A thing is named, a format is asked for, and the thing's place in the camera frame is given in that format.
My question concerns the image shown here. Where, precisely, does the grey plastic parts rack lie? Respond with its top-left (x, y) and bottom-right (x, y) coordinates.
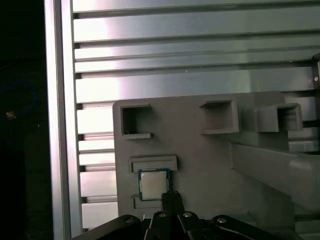
top-left (112, 91), bottom-right (320, 240)

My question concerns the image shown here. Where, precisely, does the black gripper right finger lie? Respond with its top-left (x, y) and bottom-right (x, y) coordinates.
top-left (172, 191), bottom-right (296, 240)

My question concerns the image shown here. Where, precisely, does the silver green CPU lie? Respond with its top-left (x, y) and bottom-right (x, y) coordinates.
top-left (137, 168), bottom-right (172, 202)

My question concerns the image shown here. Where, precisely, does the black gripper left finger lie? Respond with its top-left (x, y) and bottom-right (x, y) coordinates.
top-left (71, 191), bottom-right (176, 240)

